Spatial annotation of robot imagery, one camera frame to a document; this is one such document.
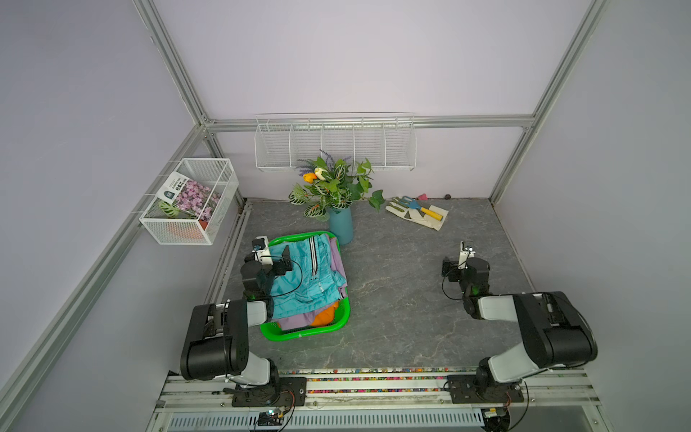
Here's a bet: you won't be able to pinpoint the orange pants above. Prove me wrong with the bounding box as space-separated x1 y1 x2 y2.
311 301 341 328

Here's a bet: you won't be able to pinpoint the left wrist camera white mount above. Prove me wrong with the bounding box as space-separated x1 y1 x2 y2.
251 236 273 266

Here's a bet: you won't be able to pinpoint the purple flower seed packet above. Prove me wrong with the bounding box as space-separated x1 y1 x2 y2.
156 172 221 222

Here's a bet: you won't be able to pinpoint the teal vase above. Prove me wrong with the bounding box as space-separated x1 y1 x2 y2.
328 208 354 246

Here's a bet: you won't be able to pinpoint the teal striped pants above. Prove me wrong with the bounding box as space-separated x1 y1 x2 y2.
270 233 347 320

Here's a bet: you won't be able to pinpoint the green perforated plastic basket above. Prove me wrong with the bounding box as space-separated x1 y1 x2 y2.
260 231 351 342

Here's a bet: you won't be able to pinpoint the garden tool set card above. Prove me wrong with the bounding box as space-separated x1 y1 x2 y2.
385 196 449 231

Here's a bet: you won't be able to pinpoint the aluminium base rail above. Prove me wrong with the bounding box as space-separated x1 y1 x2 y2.
147 367 614 431

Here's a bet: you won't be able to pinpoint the white mesh wall basket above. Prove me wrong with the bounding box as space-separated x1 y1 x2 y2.
140 158 239 246

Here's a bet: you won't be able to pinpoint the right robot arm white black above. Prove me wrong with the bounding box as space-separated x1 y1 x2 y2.
442 256 599 403

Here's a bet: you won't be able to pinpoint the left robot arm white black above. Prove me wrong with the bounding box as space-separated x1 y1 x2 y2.
180 247 307 410

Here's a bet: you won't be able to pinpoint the artificial plant bouquet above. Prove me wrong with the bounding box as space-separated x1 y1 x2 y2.
288 150 385 221

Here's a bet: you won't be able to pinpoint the white wire wall shelf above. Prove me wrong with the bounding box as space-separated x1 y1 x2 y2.
254 112 417 171

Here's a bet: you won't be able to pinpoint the purple pants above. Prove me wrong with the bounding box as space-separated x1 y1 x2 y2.
272 234 348 332

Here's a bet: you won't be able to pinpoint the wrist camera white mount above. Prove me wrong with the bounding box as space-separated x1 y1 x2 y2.
458 240 475 269
251 236 273 266

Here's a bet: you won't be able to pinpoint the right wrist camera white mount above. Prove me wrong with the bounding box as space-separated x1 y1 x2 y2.
458 240 475 269

